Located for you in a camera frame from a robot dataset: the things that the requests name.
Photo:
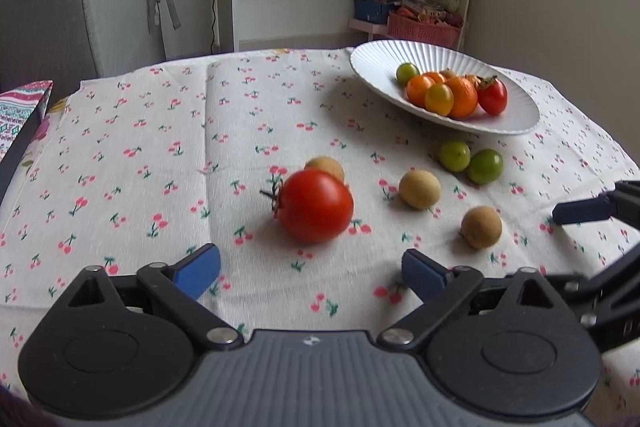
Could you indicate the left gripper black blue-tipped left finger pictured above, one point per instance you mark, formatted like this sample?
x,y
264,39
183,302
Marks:
x,y
174,291

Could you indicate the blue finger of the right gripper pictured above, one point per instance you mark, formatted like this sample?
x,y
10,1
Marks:
x,y
600,208

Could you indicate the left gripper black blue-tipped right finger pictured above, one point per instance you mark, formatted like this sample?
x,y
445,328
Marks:
x,y
443,293

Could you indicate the brown longan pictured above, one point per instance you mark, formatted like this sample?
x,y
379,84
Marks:
x,y
448,73
481,227

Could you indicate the pale yellow longan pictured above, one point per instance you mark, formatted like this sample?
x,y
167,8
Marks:
x,y
420,189

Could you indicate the light green tomato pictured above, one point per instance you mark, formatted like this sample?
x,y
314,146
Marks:
x,y
454,155

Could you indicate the red tomato with stem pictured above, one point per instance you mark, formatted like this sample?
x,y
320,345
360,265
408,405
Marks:
x,y
492,95

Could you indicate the big red tomato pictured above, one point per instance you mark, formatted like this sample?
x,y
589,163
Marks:
x,y
311,205

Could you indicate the tan longan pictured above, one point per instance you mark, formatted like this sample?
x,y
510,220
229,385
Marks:
x,y
327,164

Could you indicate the yellow-brown tomato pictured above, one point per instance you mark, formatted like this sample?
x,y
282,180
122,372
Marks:
x,y
439,99

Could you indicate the orange cherry tomato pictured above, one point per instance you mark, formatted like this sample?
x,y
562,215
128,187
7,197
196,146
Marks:
x,y
416,89

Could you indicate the dark green tomato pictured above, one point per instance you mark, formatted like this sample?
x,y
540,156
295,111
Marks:
x,y
405,72

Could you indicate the orange mandarin with stem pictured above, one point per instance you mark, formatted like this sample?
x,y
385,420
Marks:
x,y
477,82

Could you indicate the cherry print tablecloth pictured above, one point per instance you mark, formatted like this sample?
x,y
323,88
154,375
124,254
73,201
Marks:
x,y
152,165

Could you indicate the large orange mandarin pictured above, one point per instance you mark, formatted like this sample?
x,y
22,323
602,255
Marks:
x,y
465,97

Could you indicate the small orange tomato in plate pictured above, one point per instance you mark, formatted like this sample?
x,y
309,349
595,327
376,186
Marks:
x,y
436,77

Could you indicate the red plastic basket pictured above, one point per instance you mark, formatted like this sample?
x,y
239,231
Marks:
x,y
404,28

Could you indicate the patterned box at left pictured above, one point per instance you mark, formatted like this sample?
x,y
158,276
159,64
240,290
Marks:
x,y
23,110

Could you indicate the white ribbed plate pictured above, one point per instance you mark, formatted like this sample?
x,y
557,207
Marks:
x,y
376,62

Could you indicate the blue plastic basket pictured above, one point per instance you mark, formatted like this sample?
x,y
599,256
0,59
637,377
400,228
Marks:
x,y
373,11

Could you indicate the grey sofa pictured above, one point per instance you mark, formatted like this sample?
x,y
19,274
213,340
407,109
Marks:
x,y
69,41

